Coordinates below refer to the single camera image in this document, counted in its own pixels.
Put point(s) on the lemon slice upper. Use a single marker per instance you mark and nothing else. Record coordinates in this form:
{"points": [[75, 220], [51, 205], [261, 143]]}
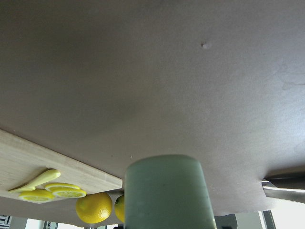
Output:
{"points": [[67, 192]]}

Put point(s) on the green cup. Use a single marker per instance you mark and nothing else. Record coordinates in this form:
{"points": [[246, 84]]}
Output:
{"points": [[167, 192]]}

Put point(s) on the lemon slice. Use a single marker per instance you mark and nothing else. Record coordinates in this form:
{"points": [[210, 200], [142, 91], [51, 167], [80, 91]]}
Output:
{"points": [[67, 192], [36, 196], [51, 186]]}

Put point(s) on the yellow plastic knife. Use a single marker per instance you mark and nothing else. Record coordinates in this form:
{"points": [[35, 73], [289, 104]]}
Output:
{"points": [[43, 178]]}

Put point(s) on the whole yellow lemon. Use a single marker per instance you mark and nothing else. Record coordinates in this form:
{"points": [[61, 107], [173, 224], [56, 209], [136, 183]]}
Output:
{"points": [[94, 208]]}

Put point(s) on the lemon slice lower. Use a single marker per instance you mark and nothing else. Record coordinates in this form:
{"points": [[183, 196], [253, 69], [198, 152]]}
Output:
{"points": [[36, 196]]}

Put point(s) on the bamboo cutting board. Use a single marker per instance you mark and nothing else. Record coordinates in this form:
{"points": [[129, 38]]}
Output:
{"points": [[21, 161]]}

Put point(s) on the metal scoop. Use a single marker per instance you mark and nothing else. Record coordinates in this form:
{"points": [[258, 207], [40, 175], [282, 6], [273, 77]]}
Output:
{"points": [[289, 187]]}

